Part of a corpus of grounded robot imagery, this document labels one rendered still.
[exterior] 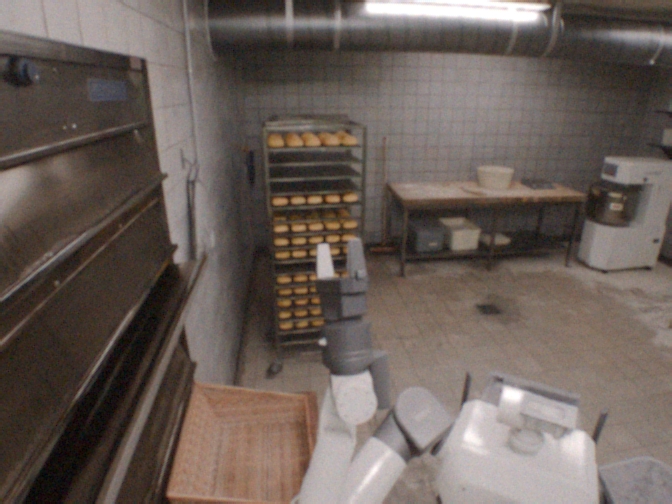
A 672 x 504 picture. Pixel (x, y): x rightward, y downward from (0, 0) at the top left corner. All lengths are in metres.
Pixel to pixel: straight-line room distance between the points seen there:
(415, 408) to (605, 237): 4.82
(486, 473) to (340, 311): 0.39
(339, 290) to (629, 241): 5.20
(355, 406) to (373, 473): 0.20
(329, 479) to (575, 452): 0.45
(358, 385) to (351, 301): 0.13
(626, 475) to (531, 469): 0.16
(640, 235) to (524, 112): 2.00
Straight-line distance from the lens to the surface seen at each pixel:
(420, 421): 0.88
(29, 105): 0.94
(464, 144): 5.46
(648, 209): 5.77
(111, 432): 0.92
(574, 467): 0.88
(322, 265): 0.75
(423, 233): 4.77
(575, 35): 3.51
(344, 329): 0.68
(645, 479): 0.90
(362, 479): 0.86
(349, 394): 0.68
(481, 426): 0.89
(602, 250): 5.59
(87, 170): 1.11
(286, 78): 4.96
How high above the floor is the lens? 2.00
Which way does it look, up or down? 22 degrees down
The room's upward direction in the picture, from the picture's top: straight up
